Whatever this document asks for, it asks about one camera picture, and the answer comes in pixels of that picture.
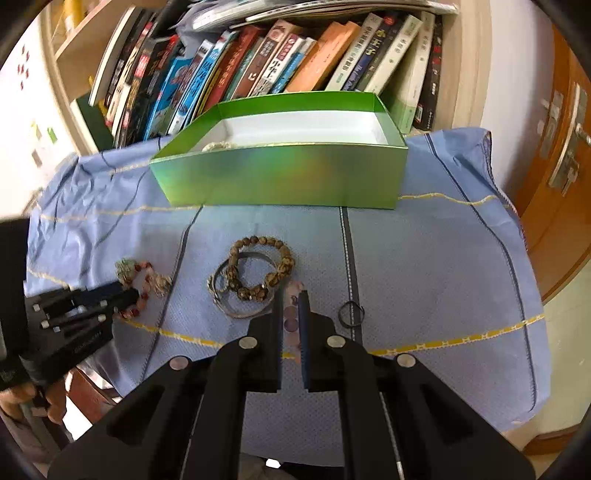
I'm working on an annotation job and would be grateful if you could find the wooden bookshelf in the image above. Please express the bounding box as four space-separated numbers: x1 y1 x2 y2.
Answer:
39 1 492 154

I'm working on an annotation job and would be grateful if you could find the pink bead bracelet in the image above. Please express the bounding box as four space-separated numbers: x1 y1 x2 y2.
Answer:
280 280 307 334

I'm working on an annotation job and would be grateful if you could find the green cardboard box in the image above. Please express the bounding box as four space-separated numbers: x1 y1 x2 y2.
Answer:
150 91 408 209

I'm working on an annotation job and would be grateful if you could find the silver door handle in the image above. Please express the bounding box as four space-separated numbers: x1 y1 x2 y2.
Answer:
539 80 590 197

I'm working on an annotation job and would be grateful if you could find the brown wooden bead bracelet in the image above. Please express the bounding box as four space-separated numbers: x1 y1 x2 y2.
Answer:
221 235 297 303

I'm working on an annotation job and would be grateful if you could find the silver bangle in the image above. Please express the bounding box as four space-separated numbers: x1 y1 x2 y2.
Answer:
206 251 279 320

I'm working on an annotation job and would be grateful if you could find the dark green book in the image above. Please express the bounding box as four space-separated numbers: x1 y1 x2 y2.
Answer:
76 92 114 152

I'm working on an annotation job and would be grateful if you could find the black ring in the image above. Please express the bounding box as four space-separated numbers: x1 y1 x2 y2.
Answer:
337 300 367 329

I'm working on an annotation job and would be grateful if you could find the person's left hand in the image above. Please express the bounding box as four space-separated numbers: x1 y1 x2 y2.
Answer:
0 375 70 425

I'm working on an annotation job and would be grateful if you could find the wooden door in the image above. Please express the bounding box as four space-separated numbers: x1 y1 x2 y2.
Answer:
515 29 590 302

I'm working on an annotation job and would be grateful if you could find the yellow bottle on shelf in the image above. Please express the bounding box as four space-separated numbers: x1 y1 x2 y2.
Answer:
63 0 85 30

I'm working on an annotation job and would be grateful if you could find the blue striped cloth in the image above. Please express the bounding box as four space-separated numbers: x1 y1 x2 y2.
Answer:
22 126 555 467

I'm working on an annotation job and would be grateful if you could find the stack of flat magazines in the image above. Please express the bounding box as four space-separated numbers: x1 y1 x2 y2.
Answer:
174 0 460 32

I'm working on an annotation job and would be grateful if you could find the orange book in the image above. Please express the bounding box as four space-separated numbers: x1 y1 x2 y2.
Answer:
284 21 361 93

